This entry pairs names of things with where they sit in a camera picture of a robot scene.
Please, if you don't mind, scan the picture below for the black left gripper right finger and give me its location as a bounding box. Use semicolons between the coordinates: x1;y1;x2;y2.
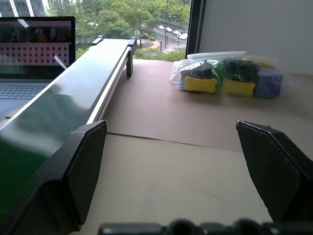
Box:
235;120;313;224

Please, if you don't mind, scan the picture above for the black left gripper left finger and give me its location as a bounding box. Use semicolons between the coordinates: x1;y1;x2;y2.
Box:
0;119;108;235

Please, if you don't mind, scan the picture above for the green conveyor belt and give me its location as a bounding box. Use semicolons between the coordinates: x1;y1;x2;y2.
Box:
0;35;137;221

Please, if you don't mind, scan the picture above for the purple foam block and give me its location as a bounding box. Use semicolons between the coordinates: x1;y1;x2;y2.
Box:
255;68;284;99

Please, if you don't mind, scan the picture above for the yellow bone-shaped eraser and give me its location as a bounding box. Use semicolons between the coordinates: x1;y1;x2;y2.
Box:
222;78;256;96
183;76;218;94

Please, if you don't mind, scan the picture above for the brown paper table mat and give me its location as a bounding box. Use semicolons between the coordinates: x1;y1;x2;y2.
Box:
104;58;313;154

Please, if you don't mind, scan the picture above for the clear bag of sponges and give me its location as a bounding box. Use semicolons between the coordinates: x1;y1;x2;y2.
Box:
168;55;294;99

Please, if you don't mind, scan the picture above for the open grey laptop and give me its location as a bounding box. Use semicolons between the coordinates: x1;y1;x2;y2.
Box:
0;16;76;120

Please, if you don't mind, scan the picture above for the white foam strip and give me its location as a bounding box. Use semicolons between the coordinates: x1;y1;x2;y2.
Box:
189;50;246;60

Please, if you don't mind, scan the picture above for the black window frame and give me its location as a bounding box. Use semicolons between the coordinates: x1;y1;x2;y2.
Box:
186;0;207;59

